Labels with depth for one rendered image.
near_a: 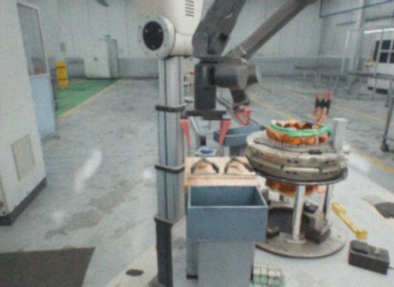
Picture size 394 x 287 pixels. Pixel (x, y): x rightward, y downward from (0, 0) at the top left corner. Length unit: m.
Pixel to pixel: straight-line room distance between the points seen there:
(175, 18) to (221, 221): 0.71
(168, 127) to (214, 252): 0.61
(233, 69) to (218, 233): 0.36
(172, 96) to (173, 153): 0.23
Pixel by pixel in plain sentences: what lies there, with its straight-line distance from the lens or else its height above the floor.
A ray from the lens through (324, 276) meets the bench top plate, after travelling 0.96.
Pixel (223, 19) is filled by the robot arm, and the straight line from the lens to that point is 0.69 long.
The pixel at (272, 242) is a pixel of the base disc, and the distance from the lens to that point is 1.00.
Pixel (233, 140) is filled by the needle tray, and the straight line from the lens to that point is 1.15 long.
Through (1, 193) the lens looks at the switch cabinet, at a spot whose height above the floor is 0.30.
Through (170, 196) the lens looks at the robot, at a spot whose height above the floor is 0.78.
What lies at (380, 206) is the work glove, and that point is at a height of 0.80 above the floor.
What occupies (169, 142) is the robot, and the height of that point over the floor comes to 1.03.
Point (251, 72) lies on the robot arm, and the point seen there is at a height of 1.31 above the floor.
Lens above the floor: 1.37
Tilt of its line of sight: 18 degrees down
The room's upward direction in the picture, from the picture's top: straight up
